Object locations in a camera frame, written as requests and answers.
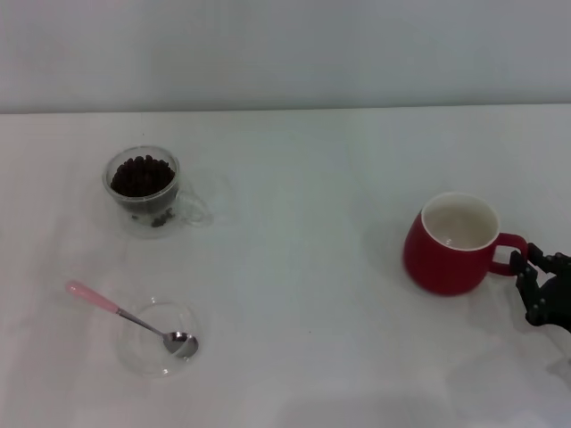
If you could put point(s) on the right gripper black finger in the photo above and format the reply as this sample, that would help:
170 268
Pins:
548 260
528 290

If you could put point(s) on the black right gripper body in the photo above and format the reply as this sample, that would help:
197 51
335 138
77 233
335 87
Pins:
557 303

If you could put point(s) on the red mug white inside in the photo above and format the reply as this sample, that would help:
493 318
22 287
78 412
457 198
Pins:
437 267

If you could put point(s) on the clear glass saucer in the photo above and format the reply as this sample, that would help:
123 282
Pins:
143 359

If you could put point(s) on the coffee bean pile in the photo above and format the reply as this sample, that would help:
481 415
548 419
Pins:
143 176

